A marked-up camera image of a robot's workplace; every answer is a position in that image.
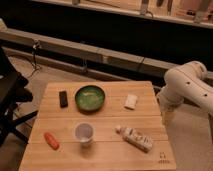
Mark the orange carrot toy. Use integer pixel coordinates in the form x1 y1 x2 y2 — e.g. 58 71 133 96
44 132 60 150

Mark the clear plastic cup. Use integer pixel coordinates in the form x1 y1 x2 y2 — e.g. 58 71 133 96
74 122 94 148

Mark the green ceramic bowl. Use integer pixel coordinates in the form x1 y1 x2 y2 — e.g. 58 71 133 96
75 85 105 112

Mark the white lying bottle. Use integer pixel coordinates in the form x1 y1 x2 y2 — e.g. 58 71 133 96
115 125 153 153

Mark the wooden table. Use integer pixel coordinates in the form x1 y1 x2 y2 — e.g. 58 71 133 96
19 81 176 171

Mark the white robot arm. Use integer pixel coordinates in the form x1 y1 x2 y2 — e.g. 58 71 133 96
156 61 213 125

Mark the black chair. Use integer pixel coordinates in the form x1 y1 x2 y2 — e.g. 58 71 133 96
0 45 37 147

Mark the black rectangular block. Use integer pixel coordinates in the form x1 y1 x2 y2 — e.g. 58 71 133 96
59 91 68 108

